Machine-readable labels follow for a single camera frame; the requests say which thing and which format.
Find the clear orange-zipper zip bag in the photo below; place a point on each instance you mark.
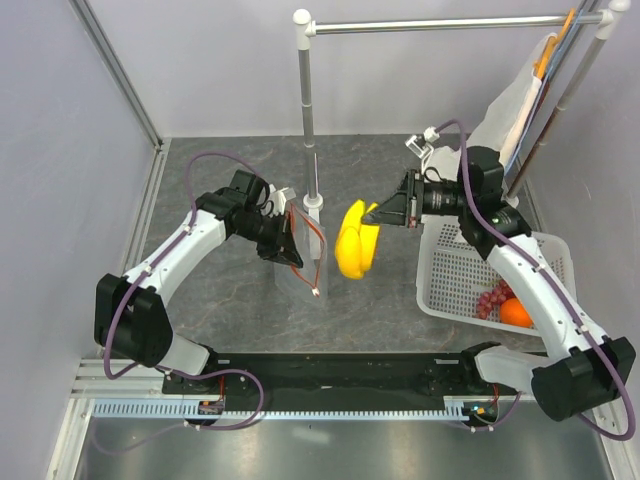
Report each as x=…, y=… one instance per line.
x=308, y=283

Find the red grape bunch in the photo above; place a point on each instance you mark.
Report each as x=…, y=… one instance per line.
x=488, y=301

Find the orange clothes hanger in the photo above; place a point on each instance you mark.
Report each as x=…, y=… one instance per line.
x=541, y=65

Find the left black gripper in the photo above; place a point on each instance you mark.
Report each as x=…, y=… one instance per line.
x=281, y=240

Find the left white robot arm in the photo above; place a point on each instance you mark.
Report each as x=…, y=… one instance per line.
x=130, y=310

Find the white plastic basket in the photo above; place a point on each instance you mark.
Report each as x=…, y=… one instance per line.
x=452, y=276

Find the blue clothes hanger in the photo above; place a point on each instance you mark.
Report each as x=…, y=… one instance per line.
x=535, y=98

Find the yellow banana bunch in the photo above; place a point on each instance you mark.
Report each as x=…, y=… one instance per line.
x=356, y=242

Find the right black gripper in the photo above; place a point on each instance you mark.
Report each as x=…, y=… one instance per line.
x=401, y=205

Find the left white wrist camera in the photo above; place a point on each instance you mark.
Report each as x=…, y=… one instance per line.
x=280, y=197

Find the metal clothes rack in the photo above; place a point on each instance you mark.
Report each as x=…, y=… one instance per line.
x=306, y=27

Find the orange fruit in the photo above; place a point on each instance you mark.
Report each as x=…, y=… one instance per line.
x=512, y=312

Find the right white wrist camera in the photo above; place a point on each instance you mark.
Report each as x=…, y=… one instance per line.
x=422, y=146

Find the white slotted cable duct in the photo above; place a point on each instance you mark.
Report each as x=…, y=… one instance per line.
x=197, y=410

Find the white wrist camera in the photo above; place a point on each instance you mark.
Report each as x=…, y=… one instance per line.
x=422, y=146
x=280, y=197

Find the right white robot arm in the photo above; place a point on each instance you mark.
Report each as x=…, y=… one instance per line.
x=583, y=367

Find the white cloth garment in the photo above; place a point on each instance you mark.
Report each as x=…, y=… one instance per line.
x=498, y=129

